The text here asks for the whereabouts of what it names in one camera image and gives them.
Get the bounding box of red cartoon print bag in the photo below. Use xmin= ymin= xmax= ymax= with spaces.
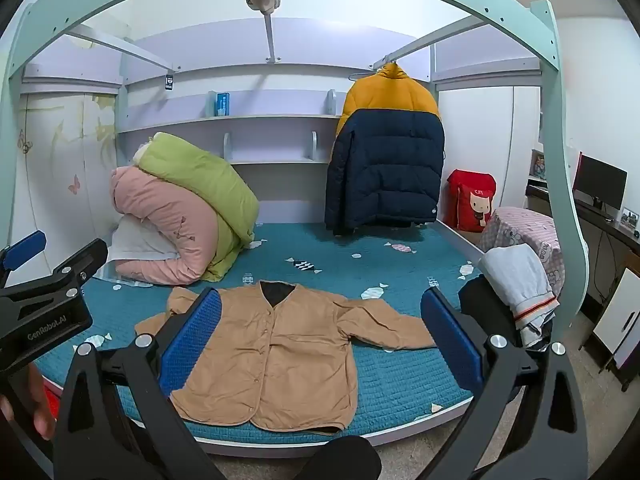
xmin=445 ymin=169 xmax=497 ymax=233

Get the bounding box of black computer monitor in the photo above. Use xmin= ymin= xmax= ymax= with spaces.
xmin=572 ymin=154 xmax=628 ymax=211

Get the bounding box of white pillow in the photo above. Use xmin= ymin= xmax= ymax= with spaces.
xmin=107 ymin=217 xmax=176 ymax=266

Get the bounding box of white wardrobe with butterfly print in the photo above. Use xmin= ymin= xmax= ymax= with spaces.
xmin=10 ymin=92 xmax=121 ymax=281

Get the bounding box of teal quilted bed mattress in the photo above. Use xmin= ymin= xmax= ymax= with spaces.
xmin=35 ymin=220 xmax=496 ymax=446

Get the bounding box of pink patterned cloth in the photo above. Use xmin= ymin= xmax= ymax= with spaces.
xmin=479 ymin=206 xmax=566 ymax=291

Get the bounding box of white cabinet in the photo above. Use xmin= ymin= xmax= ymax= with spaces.
xmin=592 ymin=267 xmax=640 ymax=376

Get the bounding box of pink folded quilt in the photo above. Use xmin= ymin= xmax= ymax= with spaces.
xmin=110 ymin=166 xmax=236 ymax=283

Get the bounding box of plain white wardrobe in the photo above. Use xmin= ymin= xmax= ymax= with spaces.
xmin=435 ymin=85 xmax=543 ymax=221

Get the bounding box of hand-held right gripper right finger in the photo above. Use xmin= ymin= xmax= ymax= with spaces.
xmin=415 ymin=287 xmax=591 ymax=480

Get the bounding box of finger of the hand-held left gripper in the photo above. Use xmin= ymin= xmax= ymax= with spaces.
xmin=0 ymin=230 xmax=47 ymax=287
xmin=0 ymin=238 xmax=109 ymax=306

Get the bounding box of green folded quilt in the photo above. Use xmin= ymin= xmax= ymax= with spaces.
xmin=134 ymin=132 xmax=261 ymax=282

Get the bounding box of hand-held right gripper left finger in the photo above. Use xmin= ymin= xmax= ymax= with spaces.
xmin=52 ymin=287 xmax=226 ymax=480

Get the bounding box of yellow and navy puffer jacket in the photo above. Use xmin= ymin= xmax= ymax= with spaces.
xmin=324 ymin=62 xmax=446 ymax=236

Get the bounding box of person's dark trouser leg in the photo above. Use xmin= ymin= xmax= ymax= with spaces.
xmin=292 ymin=435 xmax=383 ymax=480

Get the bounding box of lavender headboard shelf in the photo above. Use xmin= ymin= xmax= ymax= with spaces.
xmin=117 ymin=87 xmax=351 ymax=166

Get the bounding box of tan button-up jacket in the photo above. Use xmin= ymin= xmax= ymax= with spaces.
xmin=135 ymin=281 xmax=436 ymax=433

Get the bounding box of person's left hand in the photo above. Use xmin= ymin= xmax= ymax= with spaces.
xmin=0 ymin=364 xmax=57 ymax=442

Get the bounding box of white garment with red stripes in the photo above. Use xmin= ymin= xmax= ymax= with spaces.
xmin=479 ymin=244 xmax=560 ymax=333

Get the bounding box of white clothes hanger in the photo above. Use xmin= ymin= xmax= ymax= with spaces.
xmin=349 ymin=62 xmax=396 ymax=82

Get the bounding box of dark wooden desk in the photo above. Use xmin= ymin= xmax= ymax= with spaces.
xmin=525 ymin=182 xmax=640 ymax=301

